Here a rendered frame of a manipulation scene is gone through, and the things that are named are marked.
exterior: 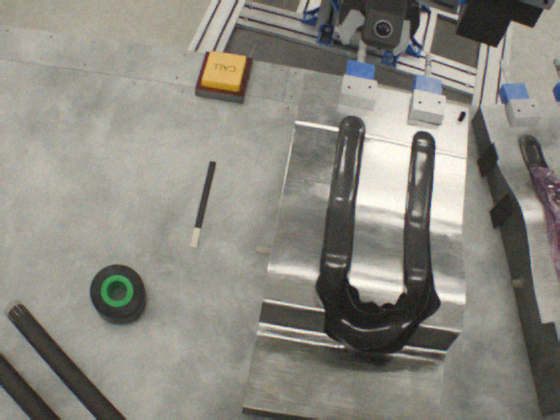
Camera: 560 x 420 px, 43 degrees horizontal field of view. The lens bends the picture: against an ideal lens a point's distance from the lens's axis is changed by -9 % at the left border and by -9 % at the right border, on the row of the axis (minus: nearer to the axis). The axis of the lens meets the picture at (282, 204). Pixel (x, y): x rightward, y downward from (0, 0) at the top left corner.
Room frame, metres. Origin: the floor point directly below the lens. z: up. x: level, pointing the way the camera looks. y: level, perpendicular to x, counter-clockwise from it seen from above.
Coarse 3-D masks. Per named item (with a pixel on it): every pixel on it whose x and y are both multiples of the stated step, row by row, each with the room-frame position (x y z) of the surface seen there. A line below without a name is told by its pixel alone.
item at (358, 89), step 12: (360, 48) 0.72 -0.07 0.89; (348, 60) 0.69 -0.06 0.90; (360, 60) 0.70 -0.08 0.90; (348, 72) 0.67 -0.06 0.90; (360, 72) 0.67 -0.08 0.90; (372, 72) 0.68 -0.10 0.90; (348, 84) 0.63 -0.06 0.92; (360, 84) 0.64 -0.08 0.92; (372, 84) 0.64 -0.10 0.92; (348, 96) 0.62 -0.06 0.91; (360, 96) 0.62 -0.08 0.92; (372, 96) 0.62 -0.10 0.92
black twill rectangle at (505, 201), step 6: (504, 198) 0.54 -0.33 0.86; (498, 204) 0.53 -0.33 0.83; (504, 204) 0.53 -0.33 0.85; (510, 204) 0.52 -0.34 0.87; (492, 210) 0.53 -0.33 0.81; (498, 210) 0.53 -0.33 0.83; (504, 210) 0.52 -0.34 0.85; (510, 210) 0.51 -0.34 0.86; (492, 216) 0.53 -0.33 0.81; (498, 216) 0.52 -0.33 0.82; (504, 216) 0.51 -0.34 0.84; (492, 222) 0.52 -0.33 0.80; (498, 222) 0.51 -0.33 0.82
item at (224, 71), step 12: (216, 60) 0.69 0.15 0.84; (228, 60) 0.69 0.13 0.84; (240, 60) 0.70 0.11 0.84; (204, 72) 0.66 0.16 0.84; (216, 72) 0.67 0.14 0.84; (228, 72) 0.67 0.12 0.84; (240, 72) 0.67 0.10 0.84; (204, 84) 0.65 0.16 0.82; (216, 84) 0.65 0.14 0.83; (228, 84) 0.65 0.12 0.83
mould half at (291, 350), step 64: (320, 128) 0.57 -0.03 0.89; (384, 128) 0.59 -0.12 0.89; (448, 128) 0.61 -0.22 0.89; (320, 192) 0.47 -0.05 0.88; (384, 192) 0.49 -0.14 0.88; (448, 192) 0.51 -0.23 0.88; (320, 256) 0.36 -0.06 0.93; (384, 256) 0.38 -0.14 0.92; (448, 256) 0.40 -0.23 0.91; (320, 320) 0.28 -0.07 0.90; (448, 320) 0.30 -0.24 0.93; (256, 384) 0.19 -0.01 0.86; (320, 384) 0.21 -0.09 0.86; (384, 384) 0.22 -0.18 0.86
